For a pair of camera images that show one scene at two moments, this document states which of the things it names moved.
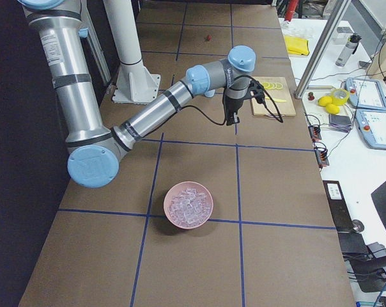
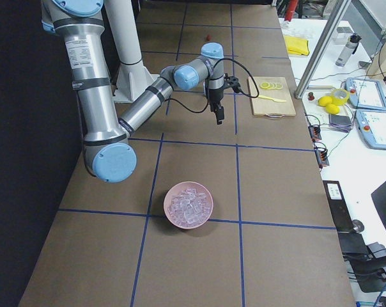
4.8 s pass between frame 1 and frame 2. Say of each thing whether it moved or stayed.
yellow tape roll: stayed
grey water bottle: stayed
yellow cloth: stayed
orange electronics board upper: stayed
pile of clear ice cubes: stayed
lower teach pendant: stayed
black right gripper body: moved
